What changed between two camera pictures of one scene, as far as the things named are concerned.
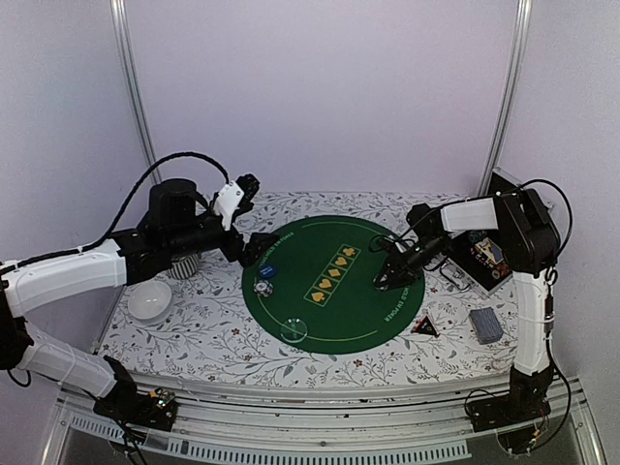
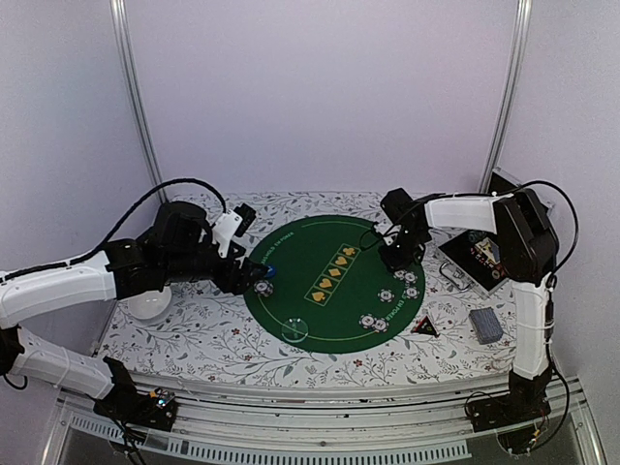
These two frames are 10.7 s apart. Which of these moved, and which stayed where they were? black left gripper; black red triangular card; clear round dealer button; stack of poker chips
Moved: black left gripper
Stayed: black red triangular card; stack of poker chips; clear round dealer button
